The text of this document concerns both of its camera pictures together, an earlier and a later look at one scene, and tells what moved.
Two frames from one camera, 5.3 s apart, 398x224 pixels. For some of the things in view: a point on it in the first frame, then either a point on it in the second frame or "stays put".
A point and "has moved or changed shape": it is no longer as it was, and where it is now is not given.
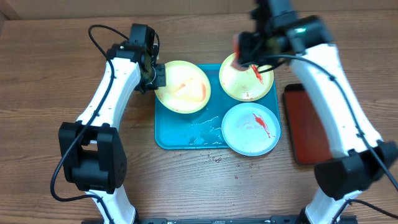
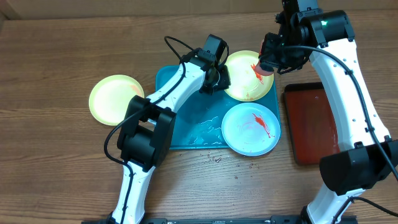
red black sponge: (240, 53) → (258, 69)
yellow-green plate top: (245, 85) stays put
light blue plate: (250, 129) stays put
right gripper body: (255, 55) → (273, 56)
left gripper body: (157, 78) → (221, 78)
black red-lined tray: (310, 140) stays put
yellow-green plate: (187, 89) has moved or changed shape
